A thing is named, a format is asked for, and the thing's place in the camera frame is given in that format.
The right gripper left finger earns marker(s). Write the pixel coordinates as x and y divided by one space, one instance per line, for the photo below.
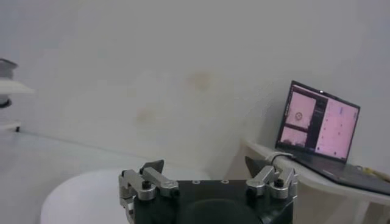
158 179

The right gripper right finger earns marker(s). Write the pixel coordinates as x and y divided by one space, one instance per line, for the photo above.
263 179

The white side table with laptop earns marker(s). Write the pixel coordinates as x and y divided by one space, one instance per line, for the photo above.
320 184

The white round plate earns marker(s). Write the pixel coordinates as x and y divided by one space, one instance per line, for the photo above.
85 198

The dark grey open laptop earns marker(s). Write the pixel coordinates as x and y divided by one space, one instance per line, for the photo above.
323 121

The cream electric cooking pot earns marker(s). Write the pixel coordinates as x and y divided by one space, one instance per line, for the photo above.
13 87

